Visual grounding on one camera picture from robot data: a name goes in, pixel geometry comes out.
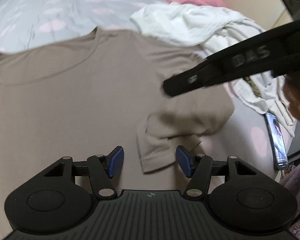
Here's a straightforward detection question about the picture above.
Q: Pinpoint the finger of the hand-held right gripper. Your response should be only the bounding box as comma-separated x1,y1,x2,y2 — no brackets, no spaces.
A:
162,60,208,97

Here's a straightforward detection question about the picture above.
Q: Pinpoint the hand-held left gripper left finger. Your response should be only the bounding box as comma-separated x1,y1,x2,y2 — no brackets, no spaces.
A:
37,145,124,199

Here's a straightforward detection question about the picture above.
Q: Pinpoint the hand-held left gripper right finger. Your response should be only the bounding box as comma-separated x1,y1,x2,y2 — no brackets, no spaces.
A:
176,145,264,199

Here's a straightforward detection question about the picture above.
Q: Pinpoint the taupe shirt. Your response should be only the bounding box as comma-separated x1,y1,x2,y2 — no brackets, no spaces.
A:
0,27,235,240

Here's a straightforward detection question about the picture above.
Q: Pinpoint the brown patterned cloth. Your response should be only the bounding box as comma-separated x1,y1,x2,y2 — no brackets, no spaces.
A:
245,76,262,98

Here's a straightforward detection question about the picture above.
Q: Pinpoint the off-white garment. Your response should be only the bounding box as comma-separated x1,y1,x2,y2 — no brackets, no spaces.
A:
200,20,297,138

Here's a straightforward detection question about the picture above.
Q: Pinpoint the cream padded headboard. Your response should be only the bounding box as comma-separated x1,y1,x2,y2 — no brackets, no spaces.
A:
215,0,294,29

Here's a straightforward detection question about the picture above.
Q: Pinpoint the white crinkled garment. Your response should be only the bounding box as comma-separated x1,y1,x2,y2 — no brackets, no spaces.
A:
129,2,252,47

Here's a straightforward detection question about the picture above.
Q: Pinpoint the smartphone with lit screen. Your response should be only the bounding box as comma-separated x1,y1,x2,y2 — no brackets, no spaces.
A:
264,112,289,170

